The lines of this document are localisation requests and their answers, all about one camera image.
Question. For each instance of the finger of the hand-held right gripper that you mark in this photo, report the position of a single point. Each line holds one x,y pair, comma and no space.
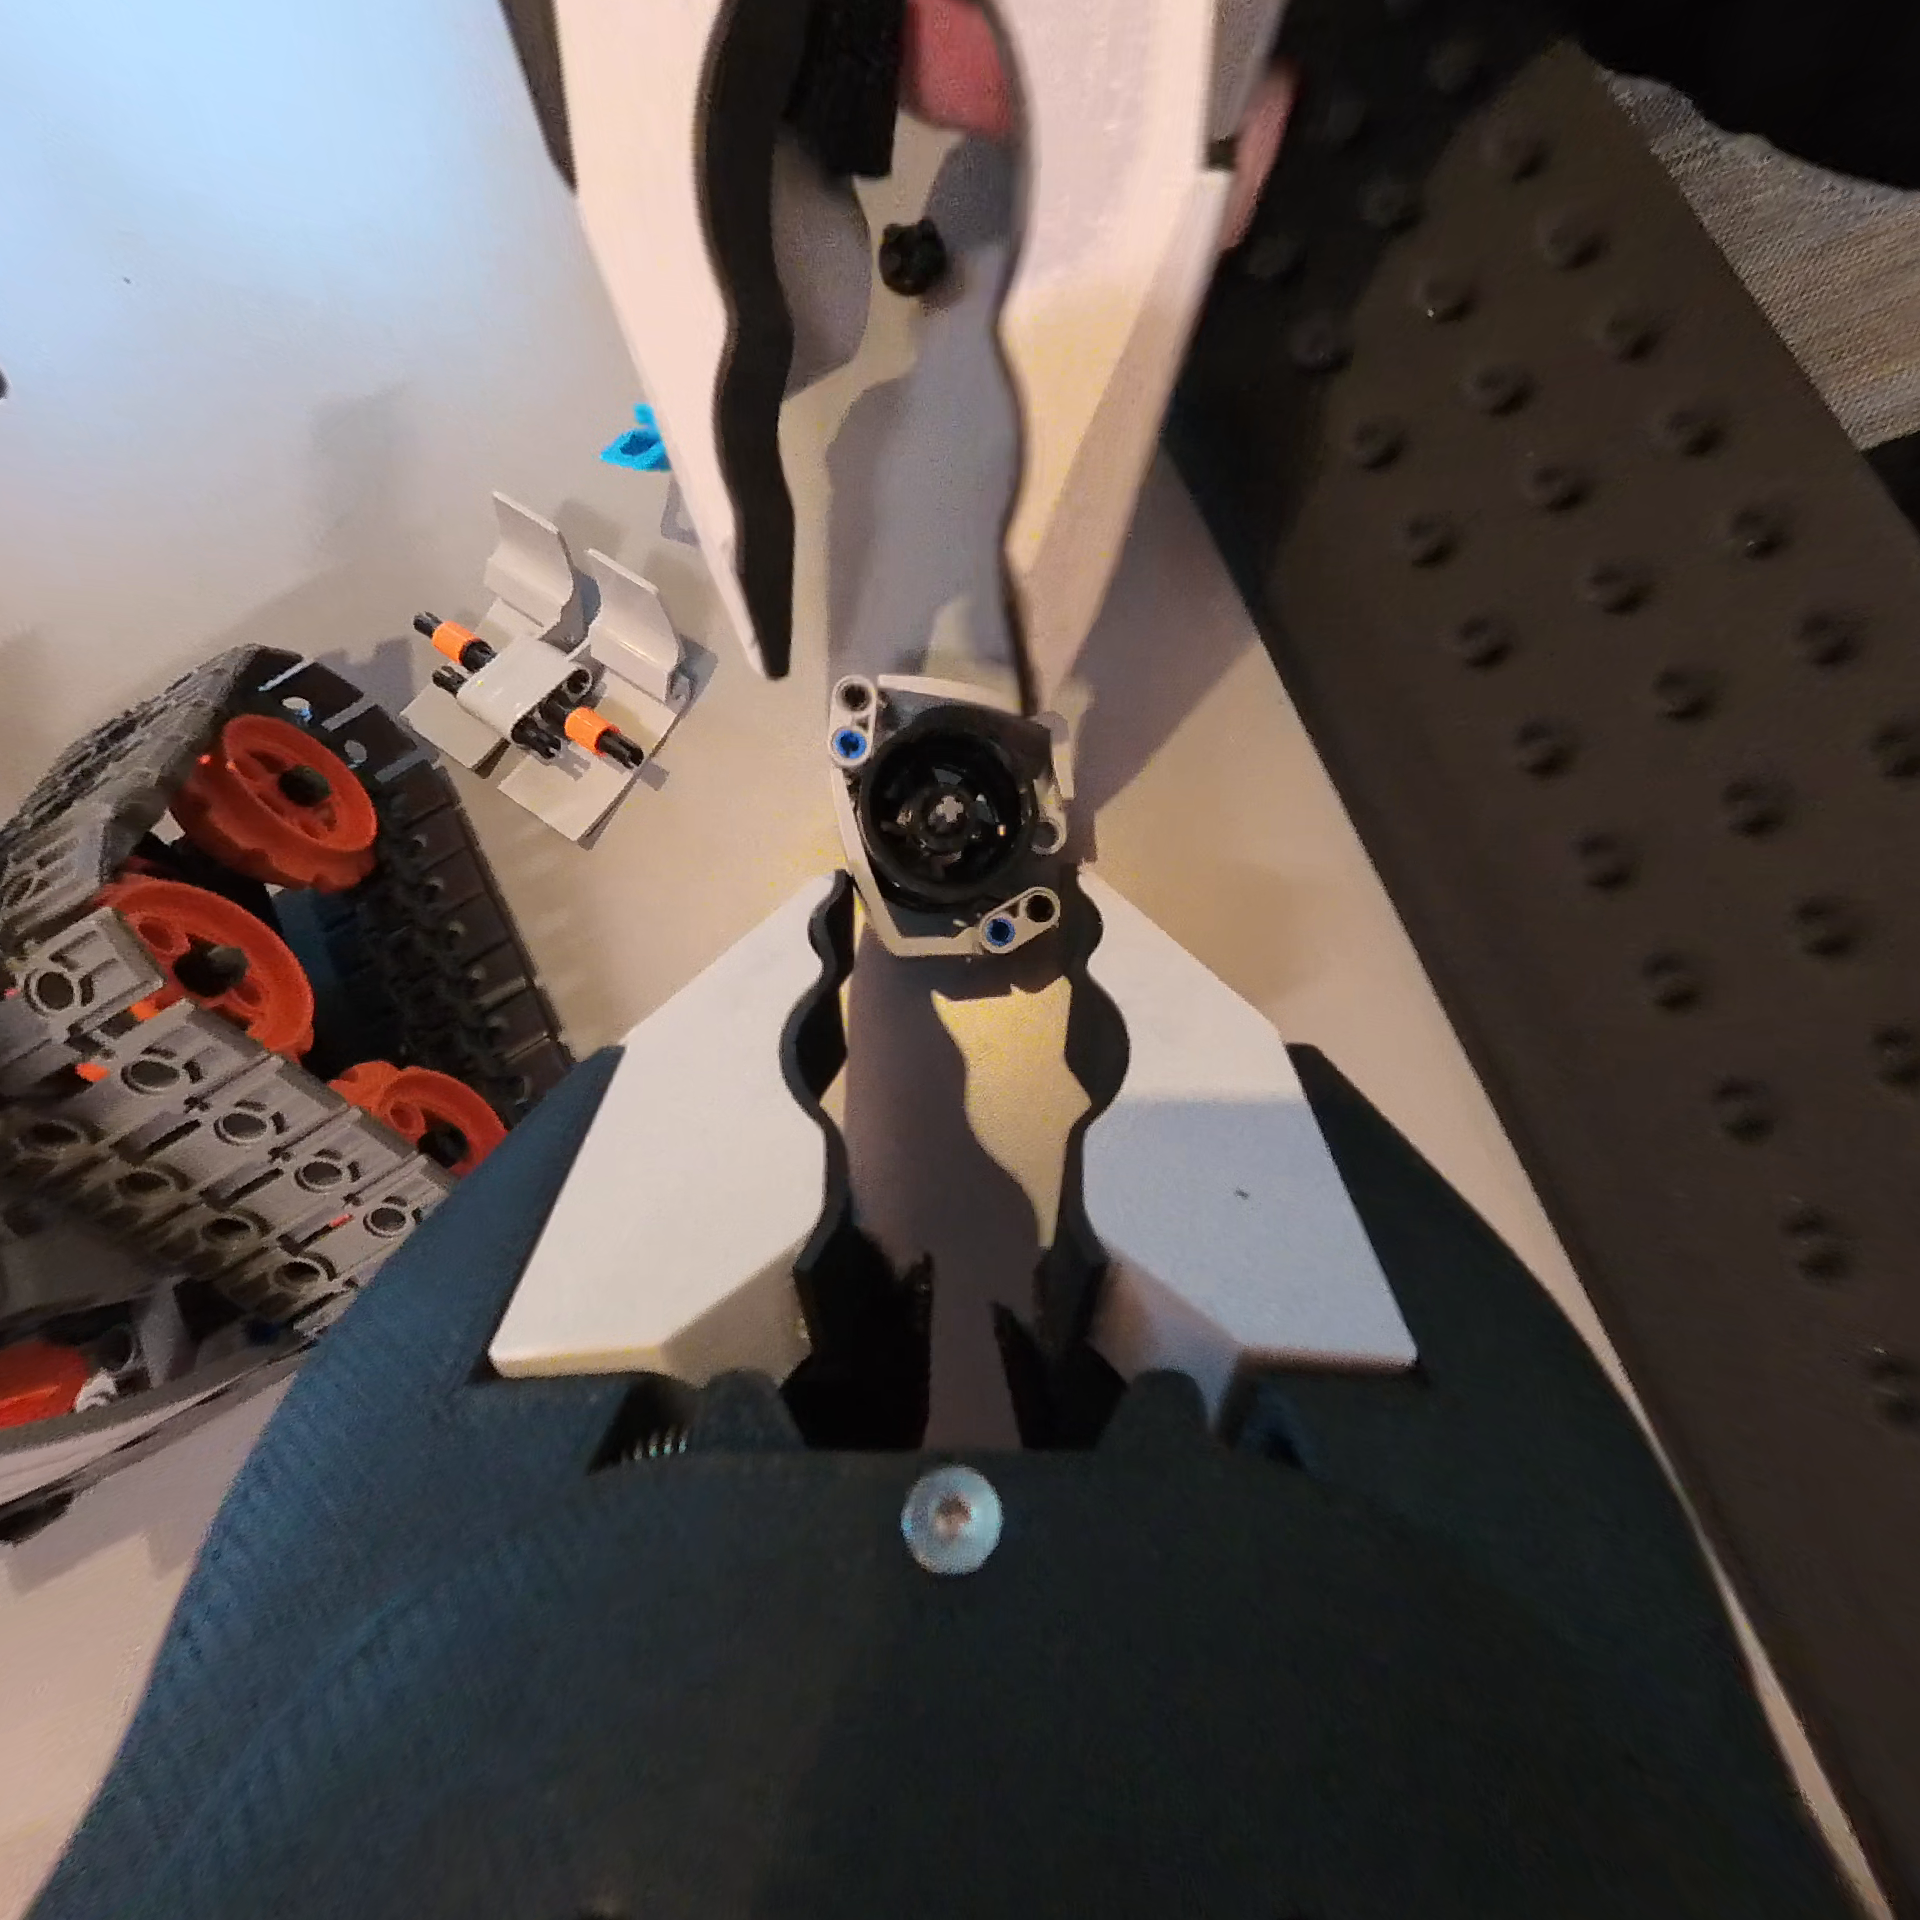
646,224
1110,224

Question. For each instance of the black toy wheel hub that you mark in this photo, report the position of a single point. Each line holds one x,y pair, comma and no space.
954,820

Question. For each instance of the blue plastic separator tool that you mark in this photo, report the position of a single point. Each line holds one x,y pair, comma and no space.
630,445

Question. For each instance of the person's right forearm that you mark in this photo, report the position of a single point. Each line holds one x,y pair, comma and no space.
1757,77

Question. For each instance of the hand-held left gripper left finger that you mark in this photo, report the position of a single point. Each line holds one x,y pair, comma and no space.
675,1201

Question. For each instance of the grey orange tracked toy robot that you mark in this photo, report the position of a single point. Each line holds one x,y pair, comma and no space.
181,1079

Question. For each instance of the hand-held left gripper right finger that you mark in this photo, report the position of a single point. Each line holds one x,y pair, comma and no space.
1243,1201

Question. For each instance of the person's right hand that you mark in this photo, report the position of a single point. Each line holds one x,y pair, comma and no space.
961,60

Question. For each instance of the small black round piece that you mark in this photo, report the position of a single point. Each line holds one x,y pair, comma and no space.
913,253

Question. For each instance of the dark dimpled mat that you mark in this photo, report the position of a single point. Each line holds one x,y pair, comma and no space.
1622,751

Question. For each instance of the grey toy connector piece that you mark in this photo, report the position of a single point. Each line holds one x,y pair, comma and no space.
1035,909

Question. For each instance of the grey block assembly orange pins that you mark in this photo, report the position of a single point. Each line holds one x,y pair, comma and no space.
525,705

